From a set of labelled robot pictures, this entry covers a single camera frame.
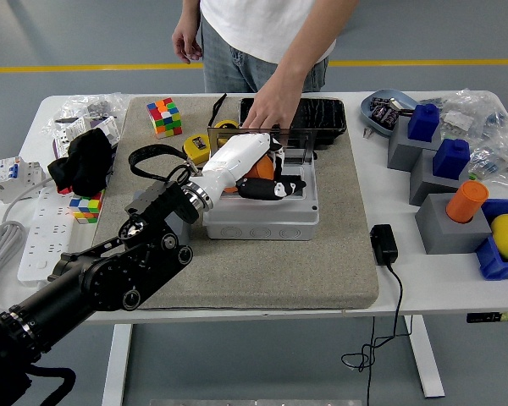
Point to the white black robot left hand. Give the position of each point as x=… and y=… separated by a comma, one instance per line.
x=237, y=156

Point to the person's left hand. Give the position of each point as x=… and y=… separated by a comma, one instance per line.
x=275, y=105

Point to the person's right hand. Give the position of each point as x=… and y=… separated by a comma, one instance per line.
x=187, y=42

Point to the orange cylinder battery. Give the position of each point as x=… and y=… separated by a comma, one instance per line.
x=465, y=203
x=260, y=169

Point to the smoked transparent box lid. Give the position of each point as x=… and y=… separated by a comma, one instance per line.
x=298, y=144

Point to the person's left forearm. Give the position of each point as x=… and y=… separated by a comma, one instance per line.
x=313, y=42

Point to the person's right forearm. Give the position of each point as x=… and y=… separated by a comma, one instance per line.
x=192, y=10

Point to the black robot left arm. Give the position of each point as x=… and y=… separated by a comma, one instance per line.
x=101, y=279

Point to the grey plastic junction box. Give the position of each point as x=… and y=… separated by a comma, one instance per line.
x=258, y=228

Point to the white purple package box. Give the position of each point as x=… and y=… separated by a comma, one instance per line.
x=67, y=131

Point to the yellow tape measure 5m print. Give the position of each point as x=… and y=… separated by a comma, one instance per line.
x=226, y=124

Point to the yellow tape measure black label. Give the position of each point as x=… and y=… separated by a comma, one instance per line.
x=197, y=149

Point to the black plastic tray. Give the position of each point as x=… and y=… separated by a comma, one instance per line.
x=321, y=114

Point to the colourful puzzle cube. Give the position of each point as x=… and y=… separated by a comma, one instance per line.
x=86, y=207
x=165, y=118

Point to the black table control panel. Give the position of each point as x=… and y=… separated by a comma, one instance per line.
x=480, y=318

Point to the grey block with round hole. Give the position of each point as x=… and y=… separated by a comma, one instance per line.
x=448, y=237
x=180, y=228

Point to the small metal clip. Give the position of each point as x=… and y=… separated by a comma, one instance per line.
x=367, y=133

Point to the white table leg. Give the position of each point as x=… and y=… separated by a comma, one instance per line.
x=116, y=363
x=425, y=359

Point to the dark small packet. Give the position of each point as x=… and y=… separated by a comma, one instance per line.
x=380, y=102
x=385, y=115

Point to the clear plastic bag of parts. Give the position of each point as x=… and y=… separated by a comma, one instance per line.
x=470, y=112
x=84, y=103
x=497, y=158

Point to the grey-brown fabric mat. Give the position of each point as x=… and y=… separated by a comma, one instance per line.
x=258, y=275

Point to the blue-grey dish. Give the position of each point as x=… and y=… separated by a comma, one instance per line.
x=400, y=96

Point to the blue plastic bin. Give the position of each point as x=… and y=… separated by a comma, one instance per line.
x=493, y=266

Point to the grey block holder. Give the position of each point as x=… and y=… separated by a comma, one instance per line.
x=425, y=186
x=400, y=148

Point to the blue plastic block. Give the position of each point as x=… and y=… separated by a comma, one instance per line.
x=451, y=158
x=423, y=122

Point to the black cloth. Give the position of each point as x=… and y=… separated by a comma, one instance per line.
x=82, y=162

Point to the white circuit breaker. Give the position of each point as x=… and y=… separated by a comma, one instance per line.
x=14, y=173

